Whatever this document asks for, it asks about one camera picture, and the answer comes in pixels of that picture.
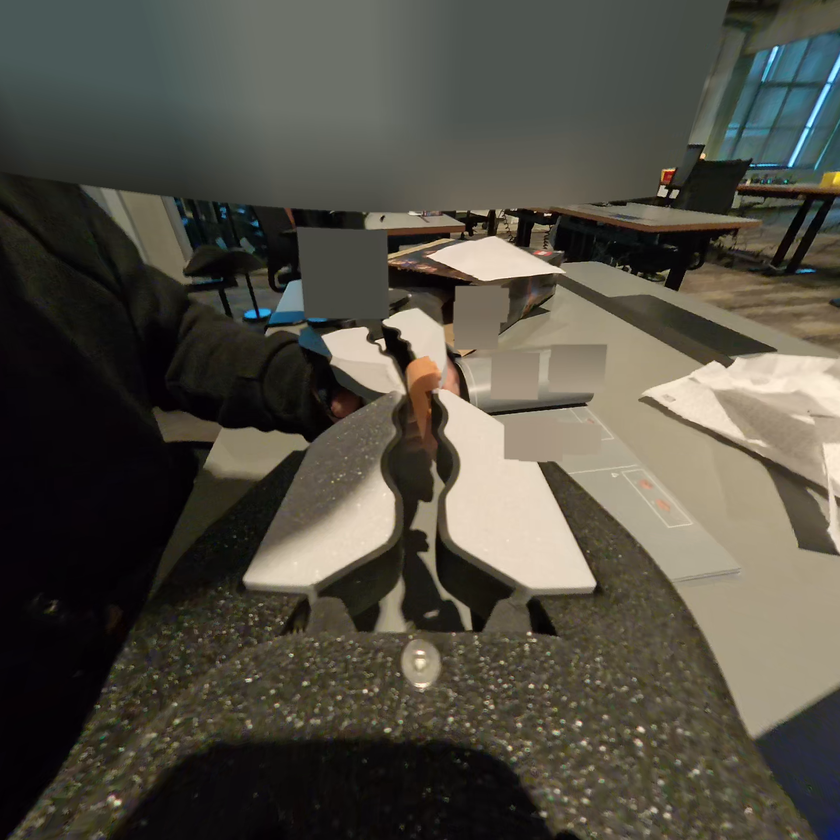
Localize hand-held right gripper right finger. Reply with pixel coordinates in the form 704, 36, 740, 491
433, 390, 599, 601

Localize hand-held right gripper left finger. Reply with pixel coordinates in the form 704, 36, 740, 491
241, 392, 408, 601

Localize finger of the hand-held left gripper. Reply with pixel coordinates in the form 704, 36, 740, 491
384, 307, 457, 371
320, 323, 406, 401

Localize brown round toy brick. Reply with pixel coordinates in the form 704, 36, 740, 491
403, 356, 444, 401

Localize brown toy piece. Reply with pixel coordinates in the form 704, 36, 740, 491
410, 394, 439, 460

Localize person's left forearm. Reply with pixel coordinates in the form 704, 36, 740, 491
151, 295, 336, 441

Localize small background desk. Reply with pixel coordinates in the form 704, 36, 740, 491
364, 211, 467, 250

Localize wood edged background desk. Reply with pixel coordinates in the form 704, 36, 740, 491
735, 180, 840, 277
505, 200, 762, 290

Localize grey desk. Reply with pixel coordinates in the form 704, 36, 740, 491
151, 261, 840, 739

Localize person's left hand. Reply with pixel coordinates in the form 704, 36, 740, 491
315, 367, 368, 427

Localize flat white paper sheet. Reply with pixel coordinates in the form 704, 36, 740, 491
427, 235, 567, 284

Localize dark printed cardboard box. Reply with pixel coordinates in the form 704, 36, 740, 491
387, 238, 567, 337

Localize black office chair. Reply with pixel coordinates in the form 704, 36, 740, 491
252, 206, 299, 290
656, 157, 754, 277

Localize grey instruction booklet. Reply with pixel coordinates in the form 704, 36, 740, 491
453, 348, 742, 585

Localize crumpled white paper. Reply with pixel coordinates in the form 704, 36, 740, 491
640, 353, 840, 552

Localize person's black jacket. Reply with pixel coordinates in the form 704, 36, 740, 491
0, 174, 211, 828

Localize large grid windows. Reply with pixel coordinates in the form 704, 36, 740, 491
718, 29, 840, 168

